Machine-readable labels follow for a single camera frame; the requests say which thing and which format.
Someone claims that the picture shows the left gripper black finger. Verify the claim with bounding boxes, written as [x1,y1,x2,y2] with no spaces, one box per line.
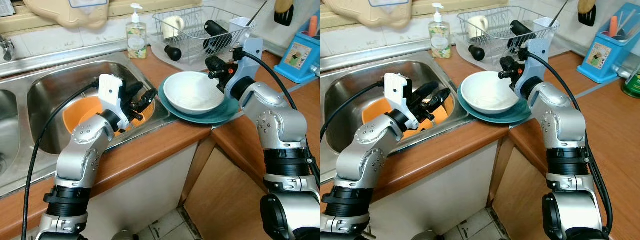
[134,90,157,113]
[125,81,145,98]
[425,89,451,113]
[413,81,441,101]

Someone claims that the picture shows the white ceramic bowl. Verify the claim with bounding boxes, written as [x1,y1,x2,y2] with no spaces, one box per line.
[460,71,521,115]
[163,71,226,116]

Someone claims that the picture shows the grey drain tray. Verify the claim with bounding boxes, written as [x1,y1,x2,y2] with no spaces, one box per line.
[454,42,571,71]
[149,42,273,72]

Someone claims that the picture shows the black flask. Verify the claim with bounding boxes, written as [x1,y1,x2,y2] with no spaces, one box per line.
[202,20,233,55]
[507,20,537,51]

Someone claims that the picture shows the white cutlery cup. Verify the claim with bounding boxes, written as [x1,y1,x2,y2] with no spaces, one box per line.
[532,17,560,43]
[229,17,256,45]

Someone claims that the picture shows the teal plate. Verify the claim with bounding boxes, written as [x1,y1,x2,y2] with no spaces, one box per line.
[157,74,240,125]
[456,75,533,125]

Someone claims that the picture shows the cream mug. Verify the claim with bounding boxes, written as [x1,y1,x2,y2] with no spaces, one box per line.
[467,16,489,40]
[162,16,186,41]

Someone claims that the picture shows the clear soap pump bottle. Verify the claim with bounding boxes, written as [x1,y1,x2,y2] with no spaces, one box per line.
[126,4,149,60]
[428,3,452,59]

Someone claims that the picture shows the blue plastic utensil holder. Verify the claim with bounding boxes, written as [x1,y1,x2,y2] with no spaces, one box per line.
[576,2,640,84]
[273,17,321,84]

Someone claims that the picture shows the stainless steel sink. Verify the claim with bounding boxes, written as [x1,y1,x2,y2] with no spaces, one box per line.
[0,50,173,198]
[320,50,471,183]

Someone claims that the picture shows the white cabinet door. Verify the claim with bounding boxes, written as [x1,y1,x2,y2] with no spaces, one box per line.
[367,140,499,240]
[80,142,199,240]

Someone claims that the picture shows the beige plastic board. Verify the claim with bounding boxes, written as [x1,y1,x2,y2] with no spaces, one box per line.
[322,0,415,29]
[22,0,110,30]

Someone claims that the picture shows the green can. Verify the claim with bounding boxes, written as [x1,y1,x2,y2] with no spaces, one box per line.
[621,67,640,98]

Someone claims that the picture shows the brown wooden cabinet door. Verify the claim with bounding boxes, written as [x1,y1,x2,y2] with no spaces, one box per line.
[182,146,273,240]
[491,147,551,240]

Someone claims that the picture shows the chrome faucet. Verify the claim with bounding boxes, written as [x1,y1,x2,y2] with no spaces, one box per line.
[0,35,15,62]

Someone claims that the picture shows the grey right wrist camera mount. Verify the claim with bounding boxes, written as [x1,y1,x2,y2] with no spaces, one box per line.
[225,37,264,100]
[515,39,551,98]

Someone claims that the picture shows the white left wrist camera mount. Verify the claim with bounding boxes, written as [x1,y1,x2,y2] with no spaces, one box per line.
[98,74,132,132]
[384,73,418,130]

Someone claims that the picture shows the white wire dish rack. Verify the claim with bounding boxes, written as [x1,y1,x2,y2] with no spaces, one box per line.
[457,6,561,63]
[152,6,257,66]

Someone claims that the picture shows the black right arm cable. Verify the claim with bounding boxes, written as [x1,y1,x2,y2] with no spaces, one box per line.
[520,49,615,236]
[232,47,321,188]

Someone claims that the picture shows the dark thin utensil handle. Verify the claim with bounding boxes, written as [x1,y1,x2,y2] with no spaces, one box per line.
[549,0,571,28]
[245,0,271,27]

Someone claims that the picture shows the black spatula wooden handle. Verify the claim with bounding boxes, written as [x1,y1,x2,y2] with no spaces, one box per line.
[577,0,598,27]
[274,0,295,27]

